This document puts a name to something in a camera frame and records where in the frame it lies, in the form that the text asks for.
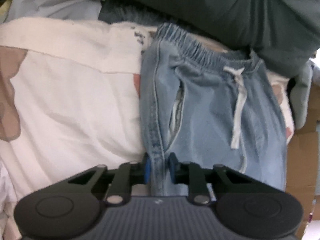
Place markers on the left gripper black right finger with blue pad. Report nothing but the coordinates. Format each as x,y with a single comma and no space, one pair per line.
222,179

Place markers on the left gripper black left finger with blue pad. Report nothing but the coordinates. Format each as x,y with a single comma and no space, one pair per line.
113,187

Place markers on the light blue denim pants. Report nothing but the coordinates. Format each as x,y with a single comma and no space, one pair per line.
208,108

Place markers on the white printed garment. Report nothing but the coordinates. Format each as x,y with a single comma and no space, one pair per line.
70,100

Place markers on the brown cardboard box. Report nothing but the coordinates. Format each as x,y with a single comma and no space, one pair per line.
302,161

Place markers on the grey sock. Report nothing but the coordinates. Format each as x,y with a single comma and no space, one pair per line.
299,92

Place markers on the dark blue fuzzy garment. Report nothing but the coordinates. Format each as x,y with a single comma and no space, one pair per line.
115,11

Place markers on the dark green garment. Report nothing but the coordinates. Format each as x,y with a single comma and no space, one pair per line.
284,33

